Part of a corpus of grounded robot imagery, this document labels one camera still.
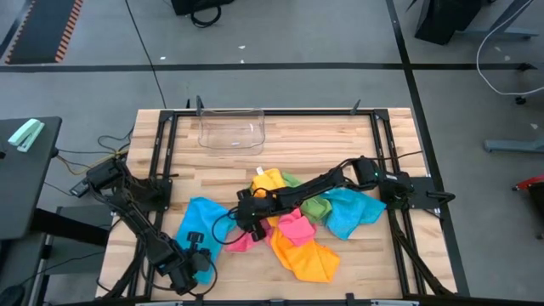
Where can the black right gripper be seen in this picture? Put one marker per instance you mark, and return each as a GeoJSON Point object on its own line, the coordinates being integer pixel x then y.
{"type": "Point", "coordinates": [255, 212]}

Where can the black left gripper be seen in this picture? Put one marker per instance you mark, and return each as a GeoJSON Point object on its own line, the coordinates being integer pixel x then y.
{"type": "Point", "coordinates": [187, 268]}

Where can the pink microfiber towel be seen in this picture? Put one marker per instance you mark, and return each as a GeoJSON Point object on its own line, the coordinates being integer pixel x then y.
{"type": "Point", "coordinates": [297, 227]}
{"type": "Point", "coordinates": [244, 245]}

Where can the orange towel with white label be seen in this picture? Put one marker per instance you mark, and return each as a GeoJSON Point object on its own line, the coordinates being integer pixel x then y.
{"type": "Point", "coordinates": [268, 180]}

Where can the blue microfiber towel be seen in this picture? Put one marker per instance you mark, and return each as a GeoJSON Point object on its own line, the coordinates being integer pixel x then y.
{"type": "Point", "coordinates": [200, 217]}
{"type": "Point", "coordinates": [353, 212]}

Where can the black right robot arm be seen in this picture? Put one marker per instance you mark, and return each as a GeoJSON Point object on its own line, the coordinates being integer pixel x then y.
{"type": "Point", "coordinates": [314, 187]}

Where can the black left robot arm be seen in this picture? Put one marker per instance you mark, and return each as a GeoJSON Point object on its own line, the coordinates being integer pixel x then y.
{"type": "Point", "coordinates": [140, 221]}

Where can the green microfiber towel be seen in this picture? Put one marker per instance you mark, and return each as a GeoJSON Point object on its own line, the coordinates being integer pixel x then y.
{"type": "Point", "coordinates": [316, 208]}

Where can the orange microfiber towel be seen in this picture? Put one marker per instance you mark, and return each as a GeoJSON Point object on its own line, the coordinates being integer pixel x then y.
{"type": "Point", "coordinates": [306, 259]}

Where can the clear plastic bin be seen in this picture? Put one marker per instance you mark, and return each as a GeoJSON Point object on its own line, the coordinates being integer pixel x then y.
{"type": "Point", "coordinates": [231, 132]}

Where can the black side table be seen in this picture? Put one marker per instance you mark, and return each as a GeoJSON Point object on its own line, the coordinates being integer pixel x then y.
{"type": "Point", "coordinates": [25, 191]}

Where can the mint green stapler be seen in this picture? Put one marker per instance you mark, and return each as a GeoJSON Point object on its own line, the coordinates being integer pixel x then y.
{"type": "Point", "coordinates": [25, 135]}

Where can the black box on floor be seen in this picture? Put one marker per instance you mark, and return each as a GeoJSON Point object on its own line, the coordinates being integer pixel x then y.
{"type": "Point", "coordinates": [200, 5]}

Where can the grey desk foot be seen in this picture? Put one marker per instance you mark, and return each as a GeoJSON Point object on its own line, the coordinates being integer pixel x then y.
{"type": "Point", "coordinates": [514, 146]}

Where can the black computer case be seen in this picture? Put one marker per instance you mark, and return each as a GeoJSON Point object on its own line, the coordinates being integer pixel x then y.
{"type": "Point", "coordinates": [446, 17]}

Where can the red object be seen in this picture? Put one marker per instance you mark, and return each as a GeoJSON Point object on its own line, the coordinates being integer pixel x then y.
{"type": "Point", "coordinates": [531, 183]}

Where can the black mat with orange edge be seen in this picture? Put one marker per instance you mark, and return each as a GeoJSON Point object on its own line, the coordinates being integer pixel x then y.
{"type": "Point", "coordinates": [42, 30]}

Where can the black caster wheel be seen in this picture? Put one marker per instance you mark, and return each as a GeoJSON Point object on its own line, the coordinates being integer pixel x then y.
{"type": "Point", "coordinates": [520, 101]}

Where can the silver aluminium rail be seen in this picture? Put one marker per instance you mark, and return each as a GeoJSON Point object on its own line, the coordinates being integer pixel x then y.
{"type": "Point", "coordinates": [395, 303]}
{"type": "Point", "coordinates": [157, 303]}

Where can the grey desk frame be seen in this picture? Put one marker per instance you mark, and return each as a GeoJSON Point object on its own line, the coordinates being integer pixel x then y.
{"type": "Point", "coordinates": [501, 32]}

